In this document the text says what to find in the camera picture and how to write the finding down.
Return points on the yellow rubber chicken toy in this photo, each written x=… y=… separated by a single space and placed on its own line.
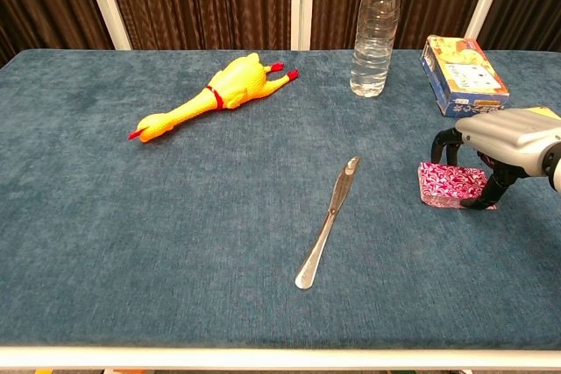
x=239 y=82

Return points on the silver metal table knife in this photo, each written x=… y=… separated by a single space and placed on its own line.
x=326 y=225

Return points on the white upright frame post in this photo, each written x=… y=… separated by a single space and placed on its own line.
x=302 y=2

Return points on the clear plastic water bottle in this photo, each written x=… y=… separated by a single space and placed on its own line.
x=371 y=41

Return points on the white table edge rail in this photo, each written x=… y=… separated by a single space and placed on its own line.
x=263 y=357

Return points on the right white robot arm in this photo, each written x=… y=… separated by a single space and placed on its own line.
x=556 y=168

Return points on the blue fabric tablecloth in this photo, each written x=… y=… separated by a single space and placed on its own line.
x=175 y=216

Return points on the yellow green sponge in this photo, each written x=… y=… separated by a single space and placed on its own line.
x=548 y=112

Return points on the pink patterned card stack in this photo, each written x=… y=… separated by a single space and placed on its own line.
x=451 y=185

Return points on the blue cardboard box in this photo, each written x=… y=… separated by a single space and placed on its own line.
x=464 y=74

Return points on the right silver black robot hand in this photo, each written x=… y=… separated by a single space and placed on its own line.
x=508 y=133

